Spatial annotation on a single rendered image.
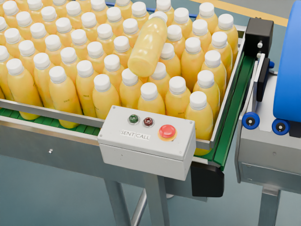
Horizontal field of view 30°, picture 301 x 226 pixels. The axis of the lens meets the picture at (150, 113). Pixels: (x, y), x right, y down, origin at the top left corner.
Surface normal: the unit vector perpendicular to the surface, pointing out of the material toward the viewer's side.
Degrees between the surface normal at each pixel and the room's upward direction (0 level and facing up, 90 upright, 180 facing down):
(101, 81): 0
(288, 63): 47
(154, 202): 90
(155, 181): 90
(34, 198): 0
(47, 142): 90
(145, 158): 90
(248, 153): 70
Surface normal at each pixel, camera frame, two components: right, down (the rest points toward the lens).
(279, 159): -0.32, 0.49
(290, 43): -0.24, -0.15
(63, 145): -0.31, 0.75
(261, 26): -0.09, -0.64
